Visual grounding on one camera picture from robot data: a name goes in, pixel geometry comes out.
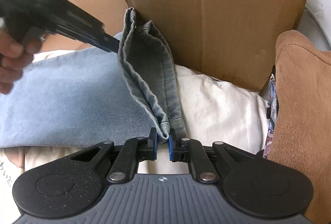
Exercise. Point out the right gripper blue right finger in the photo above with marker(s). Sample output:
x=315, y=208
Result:
x=173, y=146

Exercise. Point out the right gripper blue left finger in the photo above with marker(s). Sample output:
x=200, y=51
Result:
x=152, y=144

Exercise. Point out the blue-grey denim pants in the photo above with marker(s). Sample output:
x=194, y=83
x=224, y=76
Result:
x=89, y=96

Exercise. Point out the person's left hand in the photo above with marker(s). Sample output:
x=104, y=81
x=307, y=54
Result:
x=15, y=57

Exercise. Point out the black white patterned blanket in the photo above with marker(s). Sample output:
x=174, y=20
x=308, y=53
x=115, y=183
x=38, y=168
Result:
x=271, y=114

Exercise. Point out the brown suede cushion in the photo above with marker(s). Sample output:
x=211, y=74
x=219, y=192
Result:
x=301, y=138

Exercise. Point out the brown cardboard sheet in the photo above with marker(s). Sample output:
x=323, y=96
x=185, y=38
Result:
x=231, y=40

